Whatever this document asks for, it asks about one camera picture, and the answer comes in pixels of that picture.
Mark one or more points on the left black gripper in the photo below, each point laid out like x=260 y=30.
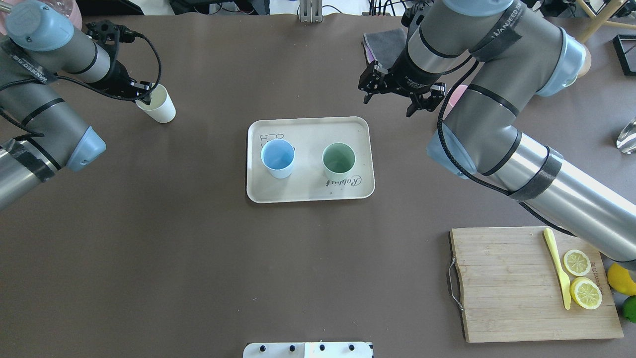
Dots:
x=118 y=76

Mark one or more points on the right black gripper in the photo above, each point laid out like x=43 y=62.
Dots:
x=413 y=74

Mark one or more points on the cream plastic cup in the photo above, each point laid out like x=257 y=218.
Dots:
x=160 y=107

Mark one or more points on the pink plastic cup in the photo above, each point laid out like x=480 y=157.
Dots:
x=454 y=98

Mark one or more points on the green plastic cup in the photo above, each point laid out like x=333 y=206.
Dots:
x=338 y=160

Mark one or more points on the blue plastic cup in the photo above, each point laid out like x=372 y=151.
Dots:
x=279 y=157

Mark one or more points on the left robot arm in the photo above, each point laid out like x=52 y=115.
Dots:
x=41 y=42

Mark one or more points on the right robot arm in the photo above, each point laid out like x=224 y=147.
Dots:
x=521 y=55

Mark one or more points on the beige rectangular tray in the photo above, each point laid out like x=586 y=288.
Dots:
x=307 y=182

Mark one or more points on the grey folded cloth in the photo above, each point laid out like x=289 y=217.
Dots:
x=384 y=47

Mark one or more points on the yellow plastic knife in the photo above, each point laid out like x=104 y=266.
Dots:
x=563 y=278

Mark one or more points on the wooden cutting board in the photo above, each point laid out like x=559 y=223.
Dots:
x=509 y=290

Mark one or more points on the wooden cup stand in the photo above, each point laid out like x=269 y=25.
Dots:
x=597 y=21

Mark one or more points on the clear glass on stand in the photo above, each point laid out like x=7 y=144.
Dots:
x=626 y=140

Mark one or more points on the upper lemon slice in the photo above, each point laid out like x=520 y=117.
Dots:
x=576 y=262

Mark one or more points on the whole lemon lower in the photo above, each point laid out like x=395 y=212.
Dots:
x=620 y=280

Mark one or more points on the green lime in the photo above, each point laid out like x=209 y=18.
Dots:
x=629 y=309

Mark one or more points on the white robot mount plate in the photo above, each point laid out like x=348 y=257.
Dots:
x=309 y=350

